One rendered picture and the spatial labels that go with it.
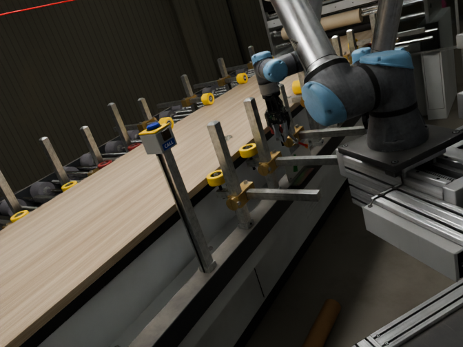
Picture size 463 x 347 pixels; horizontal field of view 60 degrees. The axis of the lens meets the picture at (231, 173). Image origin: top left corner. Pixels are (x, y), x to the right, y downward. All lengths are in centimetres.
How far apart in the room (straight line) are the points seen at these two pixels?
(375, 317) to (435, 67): 252
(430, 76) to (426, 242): 321
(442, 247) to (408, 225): 10
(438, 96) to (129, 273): 328
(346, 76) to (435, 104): 314
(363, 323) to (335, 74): 136
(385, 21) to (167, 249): 108
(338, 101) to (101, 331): 99
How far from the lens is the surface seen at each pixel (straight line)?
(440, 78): 403
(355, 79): 99
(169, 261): 155
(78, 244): 149
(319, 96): 96
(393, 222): 96
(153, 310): 149
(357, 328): 205
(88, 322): 138
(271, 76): 141
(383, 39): 148
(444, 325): 176
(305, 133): 187
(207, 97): 279
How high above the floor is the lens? 148
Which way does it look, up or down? 22 degrees down
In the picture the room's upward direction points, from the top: 18 degrees counter-clockwise
